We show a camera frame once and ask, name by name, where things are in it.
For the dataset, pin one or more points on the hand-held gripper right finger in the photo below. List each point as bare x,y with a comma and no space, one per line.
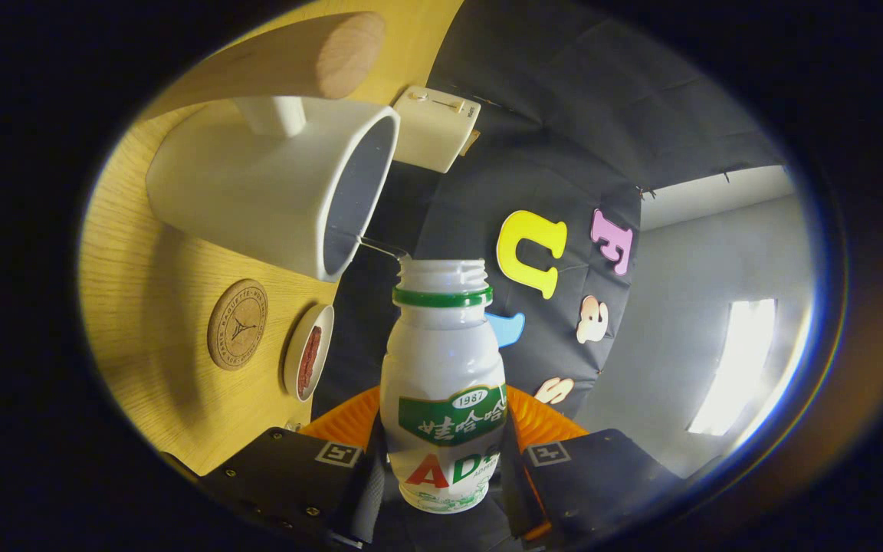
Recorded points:
602,475

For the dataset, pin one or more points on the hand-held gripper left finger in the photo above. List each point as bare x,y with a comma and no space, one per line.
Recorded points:
288,475

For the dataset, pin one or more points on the round cork coaster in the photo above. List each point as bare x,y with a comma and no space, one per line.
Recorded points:
236,326

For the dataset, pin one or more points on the white juice bottle green label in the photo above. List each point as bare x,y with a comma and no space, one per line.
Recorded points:
441,353

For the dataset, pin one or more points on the round white plate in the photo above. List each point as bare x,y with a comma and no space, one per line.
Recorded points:
290,360

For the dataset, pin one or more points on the reddish brown meat slices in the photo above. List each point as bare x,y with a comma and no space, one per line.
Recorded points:
309,360

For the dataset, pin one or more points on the wooden table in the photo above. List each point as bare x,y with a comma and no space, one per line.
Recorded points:
150,322

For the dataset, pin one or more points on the bread slice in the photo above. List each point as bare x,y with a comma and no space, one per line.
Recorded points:
470,143

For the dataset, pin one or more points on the black backdrop cloth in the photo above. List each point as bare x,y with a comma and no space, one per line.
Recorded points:
564,115

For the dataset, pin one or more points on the cream toaster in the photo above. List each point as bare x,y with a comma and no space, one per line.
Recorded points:
434,130

